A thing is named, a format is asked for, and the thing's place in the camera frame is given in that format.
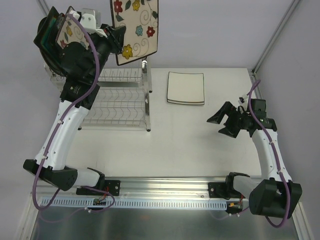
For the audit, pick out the white slotted cable duct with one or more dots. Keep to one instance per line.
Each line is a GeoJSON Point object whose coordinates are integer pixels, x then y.
{"type": "Point", "coordinates": [131, 203]}

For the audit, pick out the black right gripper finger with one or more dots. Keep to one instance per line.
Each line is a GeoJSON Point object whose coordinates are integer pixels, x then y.
{"type": "Point", "coordinates": [230, 132]}
{"type": "Point", "coordinates": [226, 108]}

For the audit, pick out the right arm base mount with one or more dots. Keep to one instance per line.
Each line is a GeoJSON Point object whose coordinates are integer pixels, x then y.
{"type": "Point", "coordinates": [218, 190]}

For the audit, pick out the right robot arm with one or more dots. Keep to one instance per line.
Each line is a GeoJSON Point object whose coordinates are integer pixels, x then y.
{"type": "Point", "coordinates": [265, 138]}

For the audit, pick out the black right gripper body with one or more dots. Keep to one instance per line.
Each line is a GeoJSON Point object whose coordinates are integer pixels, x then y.
{"type": "Point", "coordinates": [235, 120]}

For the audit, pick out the cream floral square plate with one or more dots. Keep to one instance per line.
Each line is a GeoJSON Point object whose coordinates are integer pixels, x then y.
{"type": "Point", "coordinates": [70, 32]}

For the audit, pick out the round silver-rimmed cream plate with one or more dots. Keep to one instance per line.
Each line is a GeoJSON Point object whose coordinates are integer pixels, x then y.
{"type": "Point", "coordinates": [47, 46]}

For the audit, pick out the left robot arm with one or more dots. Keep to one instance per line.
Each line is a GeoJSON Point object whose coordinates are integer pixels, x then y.
{"type": "Point", "coordinates": [81, 64]}

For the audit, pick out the dark square teal-centre plate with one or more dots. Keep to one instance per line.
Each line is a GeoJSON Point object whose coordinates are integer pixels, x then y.
{"type": "Point", "coordinates": [54, 14]}

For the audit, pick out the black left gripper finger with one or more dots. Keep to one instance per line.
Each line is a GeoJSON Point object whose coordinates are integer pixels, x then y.
{"type": "Point", "coordinates": [119, 35]}
{"type": "Point", "coordinates": [114, 48]}

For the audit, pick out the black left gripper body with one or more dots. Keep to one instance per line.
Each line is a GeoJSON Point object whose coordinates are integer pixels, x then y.
{"type": "Point", "coordinates": [116, 36]}

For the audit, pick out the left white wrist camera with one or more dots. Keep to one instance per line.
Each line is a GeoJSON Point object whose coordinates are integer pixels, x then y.
{"type": "Point", "coordinates": [90, 19]}

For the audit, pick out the aluminium frame rail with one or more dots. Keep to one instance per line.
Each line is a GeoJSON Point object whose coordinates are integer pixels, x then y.
{"type": "Point", "coordinates": [160, 186]}

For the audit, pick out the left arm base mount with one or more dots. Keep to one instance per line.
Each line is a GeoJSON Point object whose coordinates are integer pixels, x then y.
{"type": "Point", "coordinates": [112, 186]}

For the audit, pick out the stainless steel dish rack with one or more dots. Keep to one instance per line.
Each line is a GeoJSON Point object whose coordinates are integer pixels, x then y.
{"type": "Point", "coordinates": [123, 99]}

